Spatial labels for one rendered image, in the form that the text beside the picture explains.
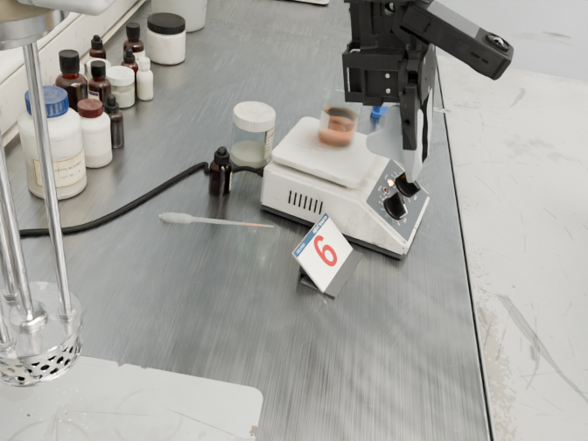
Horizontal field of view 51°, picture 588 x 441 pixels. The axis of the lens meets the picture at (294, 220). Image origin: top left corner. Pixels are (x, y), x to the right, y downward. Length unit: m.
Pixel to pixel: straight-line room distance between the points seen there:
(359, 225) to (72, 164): 0.36
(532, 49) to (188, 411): 1.93
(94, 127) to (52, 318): 0.44
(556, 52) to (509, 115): 1.13
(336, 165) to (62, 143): 0.33
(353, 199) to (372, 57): 0.19
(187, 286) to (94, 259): 0.11
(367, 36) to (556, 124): 0.66
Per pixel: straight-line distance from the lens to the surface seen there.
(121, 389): 0.60
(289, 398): 0.62
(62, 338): 0.43
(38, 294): 0.46
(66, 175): 0.81
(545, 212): 0.97
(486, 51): 0.63
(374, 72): 0.65
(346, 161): 0.78
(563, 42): 2.33
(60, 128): 0.78
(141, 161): 0.90
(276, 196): 0.79
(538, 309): 0.80
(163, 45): 1.15
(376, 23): 0.65
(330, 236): 0.75
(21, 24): 0.29
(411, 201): 0.82
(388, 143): 0.67
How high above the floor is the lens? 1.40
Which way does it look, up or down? 38 degrees down
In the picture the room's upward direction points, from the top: 10 degrees clockwise
